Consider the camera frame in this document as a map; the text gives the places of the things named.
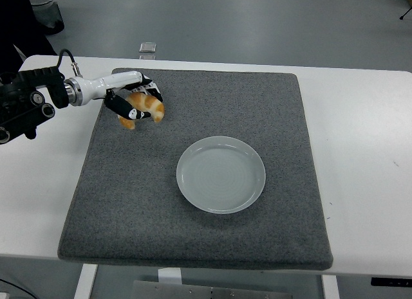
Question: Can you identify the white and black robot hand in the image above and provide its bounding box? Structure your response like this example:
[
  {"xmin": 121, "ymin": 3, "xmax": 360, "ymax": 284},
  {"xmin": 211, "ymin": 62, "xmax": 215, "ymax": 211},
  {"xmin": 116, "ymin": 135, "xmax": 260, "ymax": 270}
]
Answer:
[{"xmin": 77, "ymin": 71, "xmax": 165, "ymax": 121}]

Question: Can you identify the golden croissant bread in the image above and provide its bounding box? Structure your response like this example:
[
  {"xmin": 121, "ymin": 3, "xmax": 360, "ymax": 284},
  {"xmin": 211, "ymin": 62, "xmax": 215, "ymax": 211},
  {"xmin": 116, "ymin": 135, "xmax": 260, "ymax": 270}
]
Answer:
[{"xmin": 117, "ymin": 92, "xmax": 165, "ymax": 131}]

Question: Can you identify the pale grey round plate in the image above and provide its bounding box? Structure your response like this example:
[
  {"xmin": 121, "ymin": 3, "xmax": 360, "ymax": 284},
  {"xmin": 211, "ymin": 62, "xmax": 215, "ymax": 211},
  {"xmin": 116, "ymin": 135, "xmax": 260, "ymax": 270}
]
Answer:
[{"xmin": 175, "ymin": 136, "xmax": 267, "ymax": 215}]

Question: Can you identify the small clear floor box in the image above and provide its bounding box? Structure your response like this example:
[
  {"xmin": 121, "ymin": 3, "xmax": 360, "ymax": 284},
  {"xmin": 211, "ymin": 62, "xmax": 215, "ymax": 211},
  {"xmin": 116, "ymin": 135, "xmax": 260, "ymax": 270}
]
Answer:
[{"xmin": 139, "ymin": 41, "xmax": 158, "ymax": 60}]

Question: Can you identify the black bin with clear liner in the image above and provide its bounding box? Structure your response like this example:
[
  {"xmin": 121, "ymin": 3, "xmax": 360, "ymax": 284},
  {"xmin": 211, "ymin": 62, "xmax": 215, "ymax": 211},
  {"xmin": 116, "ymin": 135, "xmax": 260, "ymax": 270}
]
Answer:
[{"xmin": 25, "ymin": 0, "xmax": 65, "ymax": 35}]

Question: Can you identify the person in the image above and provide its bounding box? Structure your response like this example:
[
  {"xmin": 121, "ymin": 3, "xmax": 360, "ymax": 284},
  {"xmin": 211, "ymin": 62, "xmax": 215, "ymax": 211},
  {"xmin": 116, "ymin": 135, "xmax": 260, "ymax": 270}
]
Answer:
[{"xmin": 0, "ymin": 0, "xmax": 59, "ymax": 84}]

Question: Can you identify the grey felt mat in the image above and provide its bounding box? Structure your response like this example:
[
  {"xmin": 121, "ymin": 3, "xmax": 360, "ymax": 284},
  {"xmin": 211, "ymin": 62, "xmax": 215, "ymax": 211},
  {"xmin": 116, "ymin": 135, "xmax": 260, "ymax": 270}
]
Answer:
[{"xmin": 57, "ymin": 68, "xmax": 334, "ymax": 271}]

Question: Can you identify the white table leg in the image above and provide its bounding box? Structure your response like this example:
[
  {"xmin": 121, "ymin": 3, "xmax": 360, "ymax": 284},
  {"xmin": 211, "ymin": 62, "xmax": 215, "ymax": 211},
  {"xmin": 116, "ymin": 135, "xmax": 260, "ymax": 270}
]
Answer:
[
  {"xmin": 73, "ymin": 263, "xmax": 99, "ymax": 299},
  {"xmin": 321, "ymin": 275, "xmax": 341, "ymax": 299}
]

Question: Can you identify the black table control panel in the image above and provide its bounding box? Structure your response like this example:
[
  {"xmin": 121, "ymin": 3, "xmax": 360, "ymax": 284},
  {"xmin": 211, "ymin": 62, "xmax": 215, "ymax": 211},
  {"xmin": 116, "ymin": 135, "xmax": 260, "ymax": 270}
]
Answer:
[{"xmin": 370, "ymin": 276, "xmax": 412, "ymax": 287}]

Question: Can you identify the white table bracket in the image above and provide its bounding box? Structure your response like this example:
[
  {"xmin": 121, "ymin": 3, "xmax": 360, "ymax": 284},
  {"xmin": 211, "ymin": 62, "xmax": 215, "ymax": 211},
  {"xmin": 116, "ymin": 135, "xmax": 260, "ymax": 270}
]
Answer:
[{"xmin": 157, "ymin": 267, "xmax": 183, "ymax": 285}]

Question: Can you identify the thin black floor cable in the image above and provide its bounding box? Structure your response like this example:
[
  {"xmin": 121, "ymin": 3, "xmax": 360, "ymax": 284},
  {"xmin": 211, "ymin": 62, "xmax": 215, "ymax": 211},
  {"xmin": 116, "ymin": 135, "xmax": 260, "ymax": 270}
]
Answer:
[{"xmin": 0, "ymin": 278, "xmax": 15, "ymax": 295}]

